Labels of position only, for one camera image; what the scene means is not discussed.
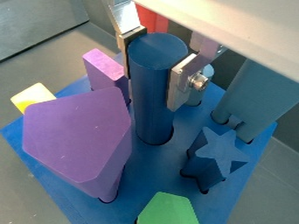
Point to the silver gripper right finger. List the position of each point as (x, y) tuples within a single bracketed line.
[(192, 74)]

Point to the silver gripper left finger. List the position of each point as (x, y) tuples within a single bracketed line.
[(124, 16)]

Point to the tall dark blue cylinder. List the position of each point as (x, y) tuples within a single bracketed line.
[(153, 55)]

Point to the blue peg board base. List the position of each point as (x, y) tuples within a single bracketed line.
[(153, 172)]

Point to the red rectangular peg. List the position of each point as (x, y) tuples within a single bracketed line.
[(152, 20)]

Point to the light blue rounded peg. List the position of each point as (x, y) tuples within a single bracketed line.
[(260, 96)]

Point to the small purple square peg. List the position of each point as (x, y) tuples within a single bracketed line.
[(106, 73)]

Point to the dark blue star peg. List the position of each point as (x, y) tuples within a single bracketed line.
[(214, 158)]

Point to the purple pentagon peg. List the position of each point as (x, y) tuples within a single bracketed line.
[(78, 135)]

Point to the yellow notched peg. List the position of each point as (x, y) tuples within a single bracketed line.
[(37, 93)]

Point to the green hexagon peg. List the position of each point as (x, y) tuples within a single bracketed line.
[(168, 209)]

